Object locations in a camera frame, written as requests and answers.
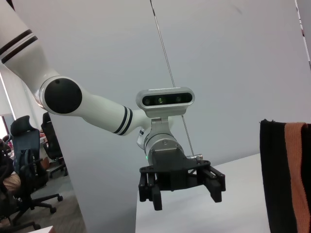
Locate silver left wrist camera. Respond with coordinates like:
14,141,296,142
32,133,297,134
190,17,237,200
135,86,195,118

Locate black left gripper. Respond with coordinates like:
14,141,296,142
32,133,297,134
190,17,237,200
138,148,227,211

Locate black office chair with headrest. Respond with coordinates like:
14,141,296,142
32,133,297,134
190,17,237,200
11,116,64,220

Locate black food bag orange straps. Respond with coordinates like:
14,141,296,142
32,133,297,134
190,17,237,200
259,118,311,233

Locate left gripper cable with connector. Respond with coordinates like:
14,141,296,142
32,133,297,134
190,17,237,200
186,153,205,162

